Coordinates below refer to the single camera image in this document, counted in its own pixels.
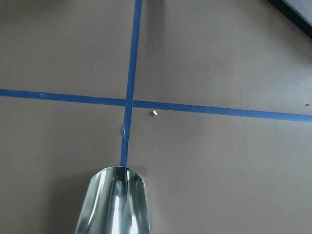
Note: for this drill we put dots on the black laptop monitor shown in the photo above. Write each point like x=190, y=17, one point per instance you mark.
x=298, y=12

